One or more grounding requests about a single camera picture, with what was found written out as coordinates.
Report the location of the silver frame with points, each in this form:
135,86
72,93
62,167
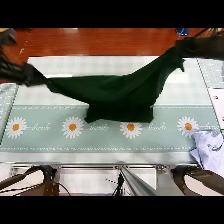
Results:
137,184

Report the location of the dark green T-shirt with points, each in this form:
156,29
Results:
120,96

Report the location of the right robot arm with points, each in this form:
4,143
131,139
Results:
204,46

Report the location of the light blue garment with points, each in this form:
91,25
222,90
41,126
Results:
210,150

